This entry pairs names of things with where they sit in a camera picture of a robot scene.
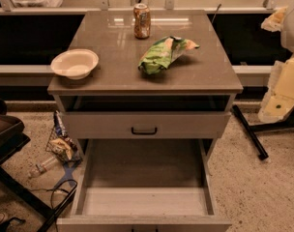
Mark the drawer with black handle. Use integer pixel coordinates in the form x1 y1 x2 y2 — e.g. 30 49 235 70
57 139 231 232
62 112 230 139

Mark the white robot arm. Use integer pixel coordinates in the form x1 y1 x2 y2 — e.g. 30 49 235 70
258 1 294 123

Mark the grey drawer cabinet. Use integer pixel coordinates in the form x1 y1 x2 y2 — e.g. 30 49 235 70
48 11 243 153

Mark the black stand base right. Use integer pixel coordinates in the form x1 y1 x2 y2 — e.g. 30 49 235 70
231 99 294 161

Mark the green chip bag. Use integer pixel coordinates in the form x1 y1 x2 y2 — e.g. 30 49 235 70
138 36 200 74

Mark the brown soda can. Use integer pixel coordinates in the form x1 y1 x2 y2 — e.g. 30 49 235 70
133 3 151 39

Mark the white bowl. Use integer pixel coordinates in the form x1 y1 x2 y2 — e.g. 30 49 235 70
50 49 99 80

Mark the blue tape strip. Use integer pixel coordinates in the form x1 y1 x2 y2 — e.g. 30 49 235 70
54 160 80 188

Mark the clear plastic bottle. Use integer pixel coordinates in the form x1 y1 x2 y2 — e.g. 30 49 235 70
28 157 59 178

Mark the black chair left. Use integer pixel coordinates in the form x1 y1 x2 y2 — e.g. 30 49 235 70
0 101 66 232

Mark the wire basket with snacks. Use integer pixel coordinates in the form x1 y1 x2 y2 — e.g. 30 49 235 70
48 110 81 162

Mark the black floor cable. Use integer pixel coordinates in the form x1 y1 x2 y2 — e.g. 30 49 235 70
26 179 78 232

